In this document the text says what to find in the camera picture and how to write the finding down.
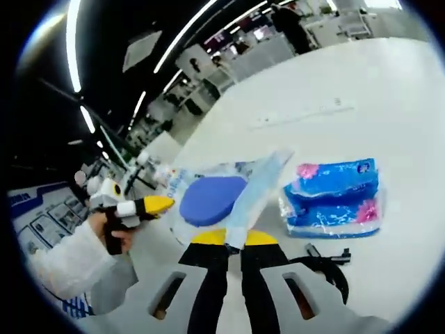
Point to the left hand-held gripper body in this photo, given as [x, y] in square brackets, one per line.
[106, 198]

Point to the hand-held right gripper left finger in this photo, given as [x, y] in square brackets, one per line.
[208, 278]

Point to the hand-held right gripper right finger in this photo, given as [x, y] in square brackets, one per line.
[257, 278]

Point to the blue sponge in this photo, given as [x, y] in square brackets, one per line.
[208, 202]

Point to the blue tissue pack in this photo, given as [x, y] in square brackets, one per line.
[333, 205]

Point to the white tabletop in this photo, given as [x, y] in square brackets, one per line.
[347, 104]

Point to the person's left hand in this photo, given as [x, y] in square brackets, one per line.
[99, 229]

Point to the blue white printed sign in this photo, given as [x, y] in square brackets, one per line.
[78, 306]

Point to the wall display board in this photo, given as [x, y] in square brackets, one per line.
[45, 215]

